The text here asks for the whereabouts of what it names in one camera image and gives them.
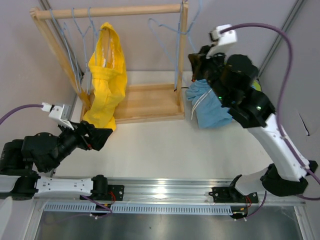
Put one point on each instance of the lime green shorts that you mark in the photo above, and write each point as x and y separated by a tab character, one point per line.
256	85

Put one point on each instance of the wooden clothes rack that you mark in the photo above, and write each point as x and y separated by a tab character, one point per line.
142	102

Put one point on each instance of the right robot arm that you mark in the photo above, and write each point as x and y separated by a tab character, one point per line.
231	79

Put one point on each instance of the blue hanger of camouflage shorts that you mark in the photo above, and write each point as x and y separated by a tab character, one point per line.
68	44

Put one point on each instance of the blue hanger of light blue shorts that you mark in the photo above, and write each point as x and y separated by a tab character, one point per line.
189	30

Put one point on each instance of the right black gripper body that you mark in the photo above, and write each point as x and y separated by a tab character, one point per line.
211	68

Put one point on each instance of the light blue shorts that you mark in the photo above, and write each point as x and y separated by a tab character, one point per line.
206	106

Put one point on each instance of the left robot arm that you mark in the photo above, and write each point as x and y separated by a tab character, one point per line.
43	152

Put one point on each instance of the blue hanger of green shorts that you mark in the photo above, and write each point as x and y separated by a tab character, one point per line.
172	60

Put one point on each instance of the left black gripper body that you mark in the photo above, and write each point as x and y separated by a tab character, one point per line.
80	140

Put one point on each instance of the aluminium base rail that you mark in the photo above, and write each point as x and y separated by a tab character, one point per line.
134	190

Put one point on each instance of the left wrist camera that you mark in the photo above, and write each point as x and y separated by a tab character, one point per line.
59	113

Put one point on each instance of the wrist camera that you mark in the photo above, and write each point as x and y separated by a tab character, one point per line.
59	113
221	42

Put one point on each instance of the slotted cable duct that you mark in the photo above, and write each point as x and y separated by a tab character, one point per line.
135	208

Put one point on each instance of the blue hanger of navy shorts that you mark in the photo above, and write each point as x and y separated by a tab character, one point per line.
77	25

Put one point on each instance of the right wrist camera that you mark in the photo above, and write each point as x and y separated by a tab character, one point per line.
221	42

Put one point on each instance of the yellow shorts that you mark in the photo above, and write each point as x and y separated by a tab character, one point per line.
109	78

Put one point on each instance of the blue hanger of yellow shorts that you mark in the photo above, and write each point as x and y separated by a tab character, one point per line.
95	31

